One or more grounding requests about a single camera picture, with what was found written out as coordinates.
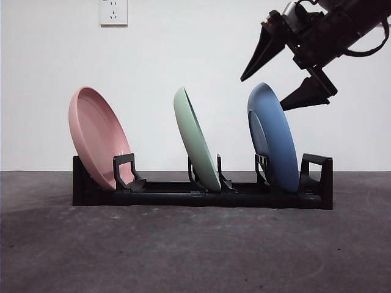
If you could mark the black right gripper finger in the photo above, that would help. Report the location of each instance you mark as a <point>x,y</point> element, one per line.
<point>265,42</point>
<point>314,91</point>

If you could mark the blue plate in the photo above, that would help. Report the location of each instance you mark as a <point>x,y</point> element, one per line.
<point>281,146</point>

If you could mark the green plate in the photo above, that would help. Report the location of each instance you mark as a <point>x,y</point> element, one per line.
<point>195,143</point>

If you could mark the pink plate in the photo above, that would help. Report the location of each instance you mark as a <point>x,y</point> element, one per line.
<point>97,137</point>

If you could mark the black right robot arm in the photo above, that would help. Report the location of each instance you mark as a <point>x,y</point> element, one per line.
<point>351,21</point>

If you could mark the black plate rack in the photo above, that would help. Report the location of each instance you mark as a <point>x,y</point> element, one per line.
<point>171,198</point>

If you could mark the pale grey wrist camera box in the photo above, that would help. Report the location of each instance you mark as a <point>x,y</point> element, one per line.
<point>288,12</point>

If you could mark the white wall socket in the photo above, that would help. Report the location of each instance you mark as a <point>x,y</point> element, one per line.
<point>113,15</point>

